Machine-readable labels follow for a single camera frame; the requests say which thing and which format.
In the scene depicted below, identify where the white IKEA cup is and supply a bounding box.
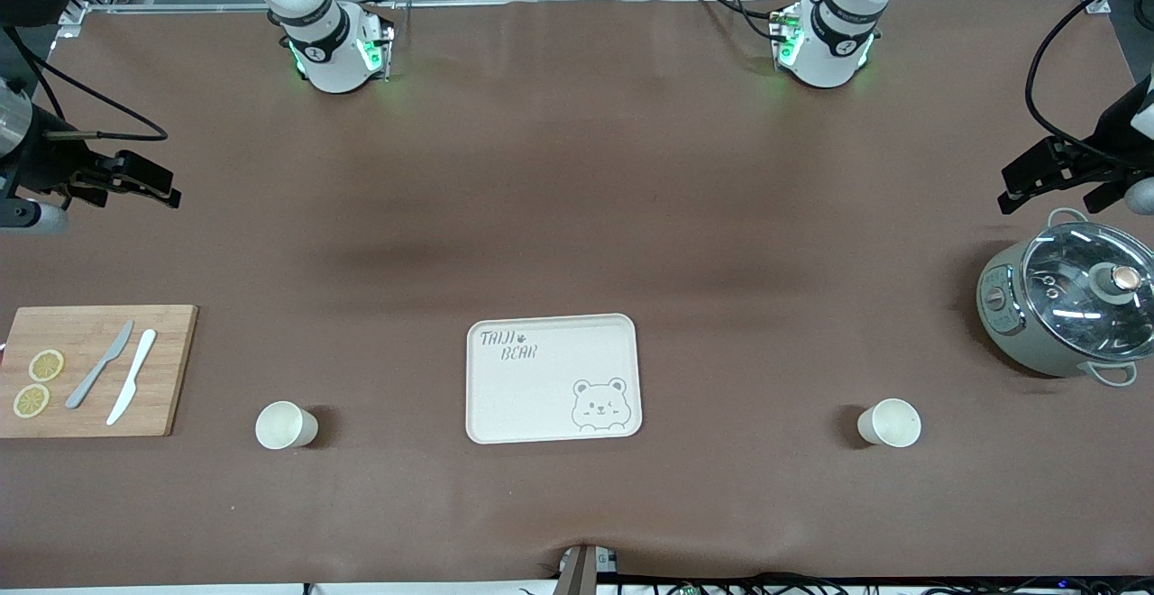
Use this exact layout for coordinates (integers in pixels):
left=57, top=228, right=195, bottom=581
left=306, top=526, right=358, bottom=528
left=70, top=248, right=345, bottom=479
left=255, top=400, right=319, bottom=451
left=856, top=398, right=922, bottom=449

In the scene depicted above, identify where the cream bear print tray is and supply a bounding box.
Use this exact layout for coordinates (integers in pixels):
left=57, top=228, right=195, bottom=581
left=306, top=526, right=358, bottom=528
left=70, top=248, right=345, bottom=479
left=465, top=313, right=644, bottom=445

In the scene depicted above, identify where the glass pot lid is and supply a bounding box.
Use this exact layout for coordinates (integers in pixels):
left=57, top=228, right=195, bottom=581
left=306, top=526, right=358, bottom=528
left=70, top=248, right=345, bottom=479
left=1021, top=221, right=1154, bottom=346

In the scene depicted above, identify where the green electric cooking pot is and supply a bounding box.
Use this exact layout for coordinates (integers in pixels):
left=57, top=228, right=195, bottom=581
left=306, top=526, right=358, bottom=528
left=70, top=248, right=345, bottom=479
left=976, top=207, right=1154, bottom=389

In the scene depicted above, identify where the white plastic knife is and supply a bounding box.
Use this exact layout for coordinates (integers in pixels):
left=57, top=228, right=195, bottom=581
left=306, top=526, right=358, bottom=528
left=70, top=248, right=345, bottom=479
left=105, top=329, right=158, bottom=426

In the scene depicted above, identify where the grey plastic knife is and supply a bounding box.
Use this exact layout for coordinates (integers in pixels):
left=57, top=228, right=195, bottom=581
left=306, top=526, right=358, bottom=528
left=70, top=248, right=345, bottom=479
left=65, top=320, right=135, bottom=410

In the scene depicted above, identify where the wooden cutting board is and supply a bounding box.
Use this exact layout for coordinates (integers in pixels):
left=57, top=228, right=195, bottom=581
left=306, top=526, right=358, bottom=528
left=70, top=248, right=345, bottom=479
left=0, top=305, right=199, bottom=439

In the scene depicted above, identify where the brown table mat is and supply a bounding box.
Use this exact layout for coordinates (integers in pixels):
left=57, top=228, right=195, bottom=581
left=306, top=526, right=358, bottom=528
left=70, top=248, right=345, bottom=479
left=0, top=0, right=1154, bottom=589

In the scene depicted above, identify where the black left base cable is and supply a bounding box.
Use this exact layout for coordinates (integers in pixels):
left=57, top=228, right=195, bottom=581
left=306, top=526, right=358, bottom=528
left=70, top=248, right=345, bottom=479
left=690, top=0, right=796, bottom=46

